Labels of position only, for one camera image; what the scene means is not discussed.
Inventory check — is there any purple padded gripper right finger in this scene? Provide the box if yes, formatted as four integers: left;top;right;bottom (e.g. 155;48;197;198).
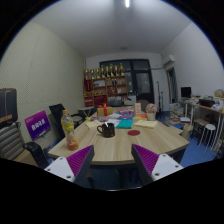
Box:
131;144;182;185

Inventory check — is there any computer monitor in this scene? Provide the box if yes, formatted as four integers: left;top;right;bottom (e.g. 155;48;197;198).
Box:
181;87;191;98

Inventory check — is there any grey striped office chair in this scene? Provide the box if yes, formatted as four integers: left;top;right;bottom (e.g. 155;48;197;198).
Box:
0;122;50;169

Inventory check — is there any white side desk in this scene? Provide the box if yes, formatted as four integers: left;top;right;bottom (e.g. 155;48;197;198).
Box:
181;100;224;151

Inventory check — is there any black polka dot mug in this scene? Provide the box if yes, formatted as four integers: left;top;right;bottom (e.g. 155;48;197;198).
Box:
97;123;115;138

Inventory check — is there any flower pot with pink flowers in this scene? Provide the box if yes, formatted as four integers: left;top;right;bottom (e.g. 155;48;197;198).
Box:
146;103;157;121

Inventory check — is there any red wooden shelf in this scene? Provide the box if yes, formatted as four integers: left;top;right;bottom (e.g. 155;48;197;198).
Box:
83;68;128;106

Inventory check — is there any wrapped gift box red ribbon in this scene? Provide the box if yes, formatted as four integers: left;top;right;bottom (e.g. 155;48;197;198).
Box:
97;104;113;117

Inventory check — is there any orange drink plastic bottle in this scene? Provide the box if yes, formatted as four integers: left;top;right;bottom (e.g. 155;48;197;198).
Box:
61;110;78;151

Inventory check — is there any yellow envelope on table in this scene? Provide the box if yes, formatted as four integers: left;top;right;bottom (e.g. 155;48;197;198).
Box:
134;120;158;129

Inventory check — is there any black office chair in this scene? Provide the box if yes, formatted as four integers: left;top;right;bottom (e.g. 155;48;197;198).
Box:
49;104;65;138

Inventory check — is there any red round coaster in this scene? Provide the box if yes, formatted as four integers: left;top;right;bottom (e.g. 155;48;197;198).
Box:
128;130;140;136

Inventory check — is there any beige paper on table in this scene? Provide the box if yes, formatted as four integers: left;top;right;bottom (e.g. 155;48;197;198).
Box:
86;120;103;129

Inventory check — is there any white round stool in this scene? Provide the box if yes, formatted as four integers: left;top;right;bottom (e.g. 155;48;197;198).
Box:
199;124;216;145

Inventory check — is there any white air conditioner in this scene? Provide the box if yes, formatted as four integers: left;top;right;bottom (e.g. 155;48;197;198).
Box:
163;55;175;67

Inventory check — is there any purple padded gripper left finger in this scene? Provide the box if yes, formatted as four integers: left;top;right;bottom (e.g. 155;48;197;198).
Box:
45;145;94;187

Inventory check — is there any teal notebook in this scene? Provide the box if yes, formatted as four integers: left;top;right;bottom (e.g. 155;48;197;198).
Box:
117;120;133;129

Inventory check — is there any black framed glass door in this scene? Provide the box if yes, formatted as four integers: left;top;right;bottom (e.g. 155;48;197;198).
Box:
100;59;154;103

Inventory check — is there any purple sign board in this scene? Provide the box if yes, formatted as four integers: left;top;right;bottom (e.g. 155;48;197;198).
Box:
25;111;51;140

